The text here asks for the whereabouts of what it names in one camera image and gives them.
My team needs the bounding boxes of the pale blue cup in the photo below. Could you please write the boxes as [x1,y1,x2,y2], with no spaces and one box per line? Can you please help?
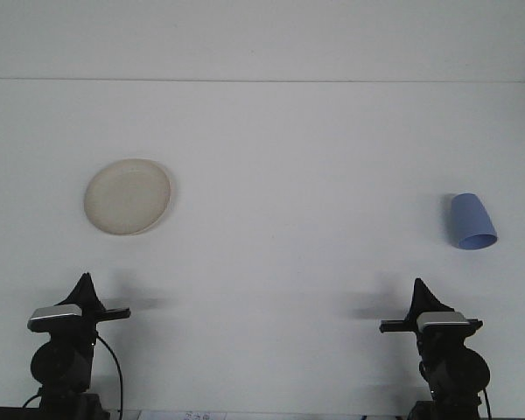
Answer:
[446,192,499,251]

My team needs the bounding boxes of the pale round plate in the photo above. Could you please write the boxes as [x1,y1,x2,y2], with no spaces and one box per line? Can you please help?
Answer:
[83,157,179,237]

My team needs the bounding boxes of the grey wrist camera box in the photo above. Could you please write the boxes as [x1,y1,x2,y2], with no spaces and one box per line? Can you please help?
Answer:
[27,304,82,333]
[416,311,472,332]

